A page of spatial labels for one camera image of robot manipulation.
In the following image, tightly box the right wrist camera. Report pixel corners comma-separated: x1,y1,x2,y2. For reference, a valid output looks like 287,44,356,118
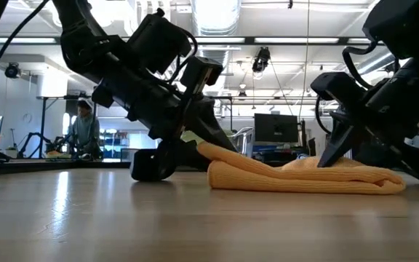
310,71,367,106

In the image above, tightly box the long ceiling light strip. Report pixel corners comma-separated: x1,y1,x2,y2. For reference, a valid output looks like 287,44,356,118
0,36,385,45

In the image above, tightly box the silver ceiling air duct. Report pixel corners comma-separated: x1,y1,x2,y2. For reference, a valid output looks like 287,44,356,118
191,0,243,36

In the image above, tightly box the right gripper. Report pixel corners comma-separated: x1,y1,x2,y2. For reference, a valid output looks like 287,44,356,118
317,54,419,185

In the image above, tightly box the standing person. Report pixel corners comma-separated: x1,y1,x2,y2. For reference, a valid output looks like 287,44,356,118
67,100,103,161

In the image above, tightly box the orange microfiber towel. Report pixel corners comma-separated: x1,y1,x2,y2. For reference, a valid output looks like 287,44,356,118
197,140,407,196

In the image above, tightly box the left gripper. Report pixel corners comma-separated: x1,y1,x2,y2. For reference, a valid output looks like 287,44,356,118
92,9,236,182

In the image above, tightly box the black ceiling spotlight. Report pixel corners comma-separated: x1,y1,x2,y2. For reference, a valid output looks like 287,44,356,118
252,46,271,74
4,62,21,79

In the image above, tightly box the black background rig frame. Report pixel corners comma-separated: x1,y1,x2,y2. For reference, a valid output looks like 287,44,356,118
36,95,97,143

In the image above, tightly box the clear plastic bin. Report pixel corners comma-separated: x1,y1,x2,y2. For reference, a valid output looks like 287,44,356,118
227,126,255,156

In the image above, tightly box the black computer monitor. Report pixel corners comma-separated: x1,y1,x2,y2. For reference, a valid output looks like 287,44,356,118
254,113,300,143

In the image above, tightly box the right camera cable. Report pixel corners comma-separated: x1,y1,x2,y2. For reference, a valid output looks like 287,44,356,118
342,45,374,90

